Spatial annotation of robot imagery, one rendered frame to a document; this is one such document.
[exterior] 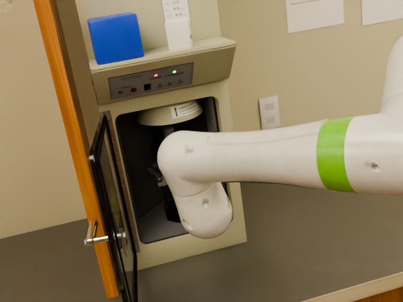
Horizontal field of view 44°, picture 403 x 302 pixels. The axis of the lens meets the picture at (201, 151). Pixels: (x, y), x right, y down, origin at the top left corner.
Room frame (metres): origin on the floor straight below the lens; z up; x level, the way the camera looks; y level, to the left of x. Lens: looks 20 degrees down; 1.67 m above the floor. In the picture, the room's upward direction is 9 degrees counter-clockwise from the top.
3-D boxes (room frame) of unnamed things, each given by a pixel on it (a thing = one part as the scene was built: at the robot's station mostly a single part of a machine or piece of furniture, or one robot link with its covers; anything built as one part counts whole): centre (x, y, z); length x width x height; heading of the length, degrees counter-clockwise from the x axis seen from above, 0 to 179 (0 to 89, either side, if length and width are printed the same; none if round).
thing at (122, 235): (0.86, 0.18, 1.18); 0.02 x 0.02 x 0.06; 4
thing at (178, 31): (1.12, 0.01, 1.54); 0.05 x 0.05 x 0.06; 85
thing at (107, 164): (0.97, 0.20, 1.19); 0.30 x 0.01 x 0.40; 4
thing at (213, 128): (1.29, 0.09, 1.19); 0.26 x 0.24 x 0.35; 102
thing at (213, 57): (1.11, 0.06, 1.46); 0.32 x 0.12 x 0.10; 102
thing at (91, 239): (0.90, 0.23, 1.20); 0.10 x 0.05 x 0.03; 4
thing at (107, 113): (1.13, 0.21, 1.19); 0.03 x 0.02 x 0.39; 102
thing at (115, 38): (1.09, 0.15, 1.56); 0.10 x 0.10 x 0.09; 12
